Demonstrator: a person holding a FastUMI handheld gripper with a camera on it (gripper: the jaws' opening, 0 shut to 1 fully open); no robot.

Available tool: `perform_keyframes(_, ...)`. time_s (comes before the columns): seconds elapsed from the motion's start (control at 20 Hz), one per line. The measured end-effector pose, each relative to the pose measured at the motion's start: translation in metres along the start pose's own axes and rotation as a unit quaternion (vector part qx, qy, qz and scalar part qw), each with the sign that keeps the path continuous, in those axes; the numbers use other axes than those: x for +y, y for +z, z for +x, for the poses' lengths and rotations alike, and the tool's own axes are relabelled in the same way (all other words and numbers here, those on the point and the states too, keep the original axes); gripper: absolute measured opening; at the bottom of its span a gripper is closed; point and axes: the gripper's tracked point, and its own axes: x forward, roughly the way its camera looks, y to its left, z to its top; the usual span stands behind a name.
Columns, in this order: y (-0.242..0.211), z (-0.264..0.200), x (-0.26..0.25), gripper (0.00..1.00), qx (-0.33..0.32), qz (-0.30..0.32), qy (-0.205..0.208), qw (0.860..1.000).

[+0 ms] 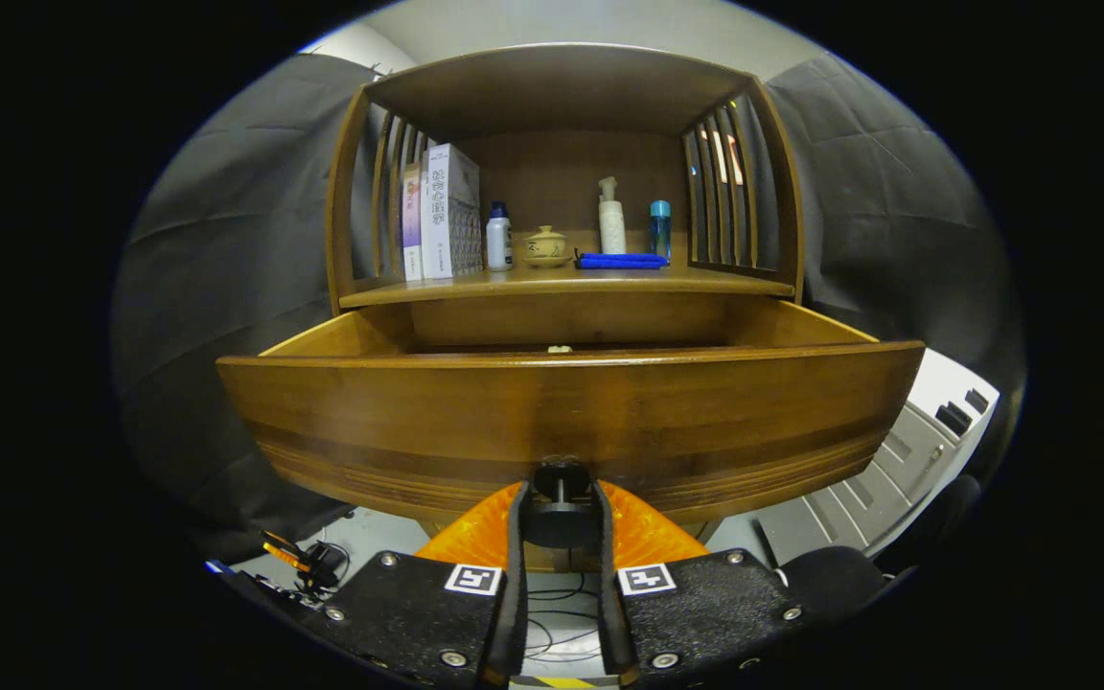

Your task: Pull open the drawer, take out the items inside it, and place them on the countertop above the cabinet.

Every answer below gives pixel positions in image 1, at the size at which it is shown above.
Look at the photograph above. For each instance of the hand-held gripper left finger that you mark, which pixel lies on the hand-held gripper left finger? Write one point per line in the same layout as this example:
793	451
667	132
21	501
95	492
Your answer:
418	613

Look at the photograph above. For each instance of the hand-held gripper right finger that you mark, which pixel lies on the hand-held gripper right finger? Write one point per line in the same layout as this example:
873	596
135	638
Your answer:
705	609

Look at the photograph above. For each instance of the wooden drawer with black knob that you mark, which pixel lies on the wooden drawer with black knob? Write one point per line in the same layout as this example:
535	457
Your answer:
562	412

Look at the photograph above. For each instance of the white drawer unit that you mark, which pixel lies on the white drawer unit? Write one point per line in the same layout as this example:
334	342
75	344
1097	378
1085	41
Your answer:
887	470

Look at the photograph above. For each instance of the wooden countertop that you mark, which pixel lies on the wooden countertop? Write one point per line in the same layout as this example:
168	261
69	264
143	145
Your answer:
562	281

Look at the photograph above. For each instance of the orange black tool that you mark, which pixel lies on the orange black tool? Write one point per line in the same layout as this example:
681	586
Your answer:
308	565

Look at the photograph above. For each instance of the black chair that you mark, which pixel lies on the black chair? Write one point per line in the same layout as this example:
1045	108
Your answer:
830	575

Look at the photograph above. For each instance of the folded blue cloth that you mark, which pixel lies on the folded blue cloth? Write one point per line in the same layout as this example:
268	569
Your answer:
621	261

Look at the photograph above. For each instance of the white bottle with blue cap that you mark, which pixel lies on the white bottle with blue cap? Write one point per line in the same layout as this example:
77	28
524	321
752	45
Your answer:
499	244

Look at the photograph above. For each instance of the clear blue bottle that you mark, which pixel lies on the clear blue bottle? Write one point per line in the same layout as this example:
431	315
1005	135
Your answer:
659	230

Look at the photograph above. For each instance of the yellow lidded teacup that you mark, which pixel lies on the yellow lidded teacup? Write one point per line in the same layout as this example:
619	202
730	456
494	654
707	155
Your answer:
547	249

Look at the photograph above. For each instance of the thin purple book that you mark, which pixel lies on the thin purple book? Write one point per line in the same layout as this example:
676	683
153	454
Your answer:
412	225

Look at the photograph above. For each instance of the white pump bottle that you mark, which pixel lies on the white pump bottle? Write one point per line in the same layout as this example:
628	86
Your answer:
611	225

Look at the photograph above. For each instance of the thick white book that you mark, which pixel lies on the thick white book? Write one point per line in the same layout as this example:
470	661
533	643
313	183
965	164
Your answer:
447	211

